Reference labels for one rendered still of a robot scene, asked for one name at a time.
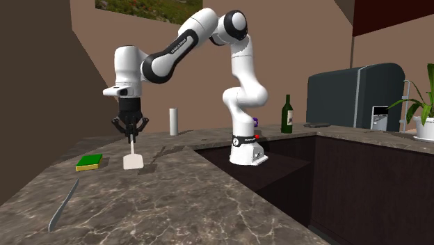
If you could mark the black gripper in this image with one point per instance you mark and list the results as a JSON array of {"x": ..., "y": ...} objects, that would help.
[{"x": 130, "y": 108}]

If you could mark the white spatula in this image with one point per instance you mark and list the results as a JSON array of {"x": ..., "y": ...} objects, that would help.
[{"x": 133, "y": 161}]

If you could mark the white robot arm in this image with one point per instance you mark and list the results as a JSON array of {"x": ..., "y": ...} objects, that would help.
[{"x": 242, "y": 98}]

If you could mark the white cylinder roll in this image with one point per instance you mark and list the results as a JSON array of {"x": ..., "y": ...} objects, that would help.
[{"x": 173, "y": 122}]

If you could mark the green and yellow sponge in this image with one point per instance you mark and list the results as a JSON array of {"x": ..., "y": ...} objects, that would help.
[{"x": 89, "y": 160}]

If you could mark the grey knife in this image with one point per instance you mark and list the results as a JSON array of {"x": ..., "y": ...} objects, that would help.
[{"x": 63, "y": 205}]

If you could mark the small purple object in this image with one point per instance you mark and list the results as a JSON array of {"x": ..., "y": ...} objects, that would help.
[{"x": 255, "y": 122}]

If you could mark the green wine bottle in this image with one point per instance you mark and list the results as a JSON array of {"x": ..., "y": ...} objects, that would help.
[{"x": 287, "y": 118}]

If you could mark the flat dark grey object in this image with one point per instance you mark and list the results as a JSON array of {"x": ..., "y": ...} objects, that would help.
[{"x": 316, "y": 125}]

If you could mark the dark grey refrigerator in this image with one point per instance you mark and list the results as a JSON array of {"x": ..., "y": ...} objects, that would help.
[{"x": 339, "y": 98}]

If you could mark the green plant in white pot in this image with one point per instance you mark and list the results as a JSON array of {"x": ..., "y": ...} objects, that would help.
[{"x": 425, "y": 125}]

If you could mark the wall picture with greenery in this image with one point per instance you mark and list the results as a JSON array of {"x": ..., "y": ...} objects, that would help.
[{"x": 152, "y": 8}]

